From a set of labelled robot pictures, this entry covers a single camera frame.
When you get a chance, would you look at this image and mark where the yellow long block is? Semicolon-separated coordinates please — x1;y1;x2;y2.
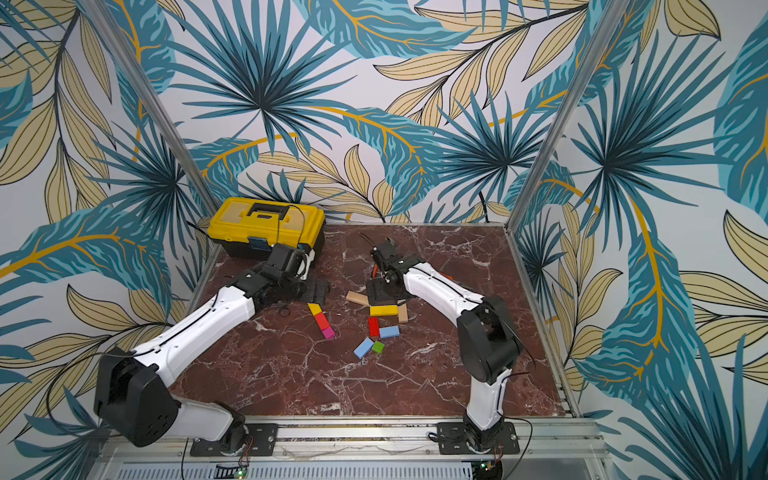
369;305;399;317

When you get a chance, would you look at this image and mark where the red block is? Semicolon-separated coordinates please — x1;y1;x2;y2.
315;312;331;331
368;316;380;338

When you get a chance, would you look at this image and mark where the natural wood long block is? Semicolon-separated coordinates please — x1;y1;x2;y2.
398;303;409;324

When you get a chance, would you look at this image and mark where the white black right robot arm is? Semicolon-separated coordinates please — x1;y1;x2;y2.
370;240;523;453

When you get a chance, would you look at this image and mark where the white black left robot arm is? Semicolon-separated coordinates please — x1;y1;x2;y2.
94;244;316;455

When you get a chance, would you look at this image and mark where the light blue flat block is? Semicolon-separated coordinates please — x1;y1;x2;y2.
379;326;400;339

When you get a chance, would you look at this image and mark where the yellow black toolbox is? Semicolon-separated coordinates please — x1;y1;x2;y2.
207;197;326;260

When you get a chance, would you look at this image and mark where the light blue upright block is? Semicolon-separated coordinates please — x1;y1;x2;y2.
353;338;375;360

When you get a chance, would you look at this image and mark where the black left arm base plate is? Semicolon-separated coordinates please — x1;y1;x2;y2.
190;423;278;459

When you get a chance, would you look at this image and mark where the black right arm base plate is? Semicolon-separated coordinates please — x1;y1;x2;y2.
435;421;521;455

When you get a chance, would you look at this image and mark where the silver left corner post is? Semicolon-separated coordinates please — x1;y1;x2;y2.
80;0;220;216

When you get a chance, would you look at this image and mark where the aluminium front rail frame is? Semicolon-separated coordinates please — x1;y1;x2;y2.
88;416;619;479

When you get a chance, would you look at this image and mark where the silver aluminium corner post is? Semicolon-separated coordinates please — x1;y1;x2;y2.
505;0;629;234

